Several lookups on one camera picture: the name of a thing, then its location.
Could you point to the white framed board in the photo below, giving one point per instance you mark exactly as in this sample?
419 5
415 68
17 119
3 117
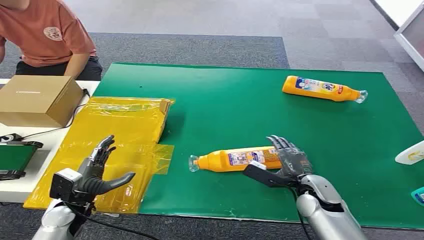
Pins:
412 33

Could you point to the person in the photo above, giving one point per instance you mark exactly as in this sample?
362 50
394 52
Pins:
49 36

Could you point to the yellow plastic wrapped box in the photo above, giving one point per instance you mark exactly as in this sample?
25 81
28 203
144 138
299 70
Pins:
112 145

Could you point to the green table mat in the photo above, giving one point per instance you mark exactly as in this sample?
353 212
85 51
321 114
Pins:
265 139

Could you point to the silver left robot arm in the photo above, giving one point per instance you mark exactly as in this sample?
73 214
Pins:
56 220

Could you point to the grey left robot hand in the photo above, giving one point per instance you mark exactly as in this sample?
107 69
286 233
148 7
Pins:
94 172

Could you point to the brown cardboard box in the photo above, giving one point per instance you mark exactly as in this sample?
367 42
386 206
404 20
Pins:
39 101

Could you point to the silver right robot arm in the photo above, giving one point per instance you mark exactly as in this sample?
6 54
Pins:
326 208

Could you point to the orange bottle with clear cap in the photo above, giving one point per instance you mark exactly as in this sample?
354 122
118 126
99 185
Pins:
323 88
232 159

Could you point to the teal bottle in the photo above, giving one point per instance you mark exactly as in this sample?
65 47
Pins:
418 196

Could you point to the green tray with black frame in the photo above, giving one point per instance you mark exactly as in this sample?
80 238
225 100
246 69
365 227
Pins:
15 157

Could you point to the white bottle with yellow print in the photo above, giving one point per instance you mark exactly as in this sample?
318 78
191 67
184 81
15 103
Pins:
410 154

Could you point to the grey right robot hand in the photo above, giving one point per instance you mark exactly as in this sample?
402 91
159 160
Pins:
291 164

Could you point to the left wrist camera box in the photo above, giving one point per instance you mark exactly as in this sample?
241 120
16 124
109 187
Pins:
64 184

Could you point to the white side table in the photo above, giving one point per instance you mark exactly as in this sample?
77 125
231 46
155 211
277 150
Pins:
33 159

